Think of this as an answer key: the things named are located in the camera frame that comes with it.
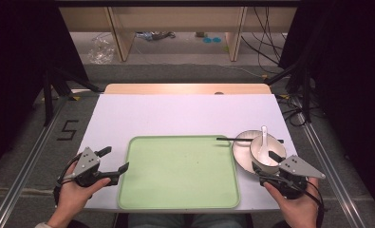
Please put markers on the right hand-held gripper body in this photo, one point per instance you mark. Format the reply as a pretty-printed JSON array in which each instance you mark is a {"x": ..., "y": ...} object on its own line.
[{"x": 297, "y": 169}]

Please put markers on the person's left hand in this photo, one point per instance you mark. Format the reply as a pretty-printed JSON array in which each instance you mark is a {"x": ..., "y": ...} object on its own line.
[{"x": 74, "y": 196}]

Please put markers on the dark curtain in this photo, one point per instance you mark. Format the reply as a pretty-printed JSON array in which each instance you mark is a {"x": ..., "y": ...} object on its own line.
[
  {"x": 17, "y": 63},
  {"x": 349, "y": 79}
]

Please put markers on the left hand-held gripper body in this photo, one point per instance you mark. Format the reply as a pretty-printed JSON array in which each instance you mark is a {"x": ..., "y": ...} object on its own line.
[{"x": 86, "y": 163}]

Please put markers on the clear plastic bag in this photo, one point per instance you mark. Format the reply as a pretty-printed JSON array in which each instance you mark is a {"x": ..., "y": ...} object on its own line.
[{"x": 101, "y": 52}]

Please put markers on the black chopstick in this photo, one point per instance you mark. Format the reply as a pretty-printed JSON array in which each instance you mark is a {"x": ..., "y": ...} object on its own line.
[{"x": 239, "y": 139}]

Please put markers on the crumpled plastic wrap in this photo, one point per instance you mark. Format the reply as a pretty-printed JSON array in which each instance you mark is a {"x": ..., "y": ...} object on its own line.
[{"x": 155, "y": 34}]

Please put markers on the beige wooden shelf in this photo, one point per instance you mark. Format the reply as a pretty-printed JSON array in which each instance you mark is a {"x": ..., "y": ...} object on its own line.
[{"x": 120, "y": 31}]

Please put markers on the blue round lid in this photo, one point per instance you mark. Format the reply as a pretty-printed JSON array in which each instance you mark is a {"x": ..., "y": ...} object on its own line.
[
  {"x": 216, "y": 39},
  {"x": 207, "y": 40}
]

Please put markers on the green tray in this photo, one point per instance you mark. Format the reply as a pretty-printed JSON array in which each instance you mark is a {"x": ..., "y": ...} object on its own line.
[{"x": 178, "y": 174}]

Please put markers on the white spoon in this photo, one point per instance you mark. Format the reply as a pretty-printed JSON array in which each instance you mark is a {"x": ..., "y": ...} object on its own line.
[{"x": 264, "y": 136}]

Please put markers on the white plate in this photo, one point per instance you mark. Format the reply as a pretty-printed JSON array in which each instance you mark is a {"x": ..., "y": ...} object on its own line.
[{"x": 242, "y": 155}]

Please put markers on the person's right hand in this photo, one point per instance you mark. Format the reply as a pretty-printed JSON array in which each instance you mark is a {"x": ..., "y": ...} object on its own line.
[{"x": 299, "y": 210}]

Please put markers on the black metal stand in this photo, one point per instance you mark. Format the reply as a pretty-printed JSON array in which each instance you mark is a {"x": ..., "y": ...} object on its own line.
[
  {"x": 307, "y": 95},
  {"x": 48, "y": 95}
]

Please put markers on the aluminium rail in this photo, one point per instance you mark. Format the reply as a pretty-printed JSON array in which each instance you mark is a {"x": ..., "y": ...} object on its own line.
[
  {"x": 330, "y": 174},
  {"x": 23, "y": 177}
]

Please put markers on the white bowl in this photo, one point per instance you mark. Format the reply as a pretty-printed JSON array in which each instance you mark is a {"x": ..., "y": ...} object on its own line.
[{"x": 275, "y": 146}]

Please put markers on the white table sheet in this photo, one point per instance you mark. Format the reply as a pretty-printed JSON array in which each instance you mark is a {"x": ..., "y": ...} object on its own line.
[{"x": 175, "y": 114}]

